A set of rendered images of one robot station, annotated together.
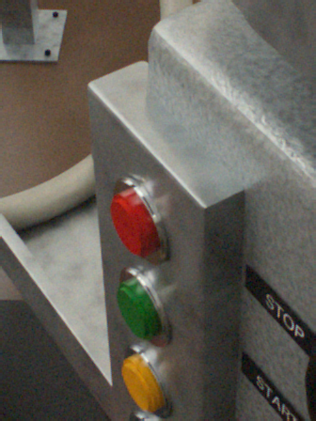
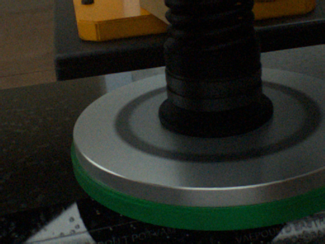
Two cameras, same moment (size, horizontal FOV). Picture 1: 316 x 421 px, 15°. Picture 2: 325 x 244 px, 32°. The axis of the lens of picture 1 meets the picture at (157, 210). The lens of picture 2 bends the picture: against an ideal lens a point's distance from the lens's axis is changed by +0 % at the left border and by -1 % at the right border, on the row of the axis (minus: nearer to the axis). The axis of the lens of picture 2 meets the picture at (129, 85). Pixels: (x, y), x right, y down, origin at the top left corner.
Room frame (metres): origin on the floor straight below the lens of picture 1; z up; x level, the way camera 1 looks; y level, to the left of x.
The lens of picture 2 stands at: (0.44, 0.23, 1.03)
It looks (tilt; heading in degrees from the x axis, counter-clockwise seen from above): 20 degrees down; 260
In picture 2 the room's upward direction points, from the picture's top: 6 degrees counter-clockwise
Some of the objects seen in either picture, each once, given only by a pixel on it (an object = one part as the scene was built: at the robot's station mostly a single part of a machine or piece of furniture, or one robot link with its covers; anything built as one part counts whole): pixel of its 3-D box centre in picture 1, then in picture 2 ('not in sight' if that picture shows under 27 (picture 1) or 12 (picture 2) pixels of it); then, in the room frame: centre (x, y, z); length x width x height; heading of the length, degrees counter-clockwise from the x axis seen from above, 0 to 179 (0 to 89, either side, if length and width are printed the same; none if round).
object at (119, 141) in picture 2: not in sight; (215, 121); (0.31, -0.14, 0.85); 0.21 x 0.21 x 0.01
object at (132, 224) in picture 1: (137, 222); not in sight; (0.31, 0.01, 1.45); 0.03 x 0.01 x 0.03; 31
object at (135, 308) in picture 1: (141, 308); not in sight; (0.31, 0.01, 1.40); 0.03 x 0.01 x 0.03; 31
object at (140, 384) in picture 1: (145, 382); not in sight; (0.31, 0.01, 1.35); 0.03 x 0.01 x 0.03; 31
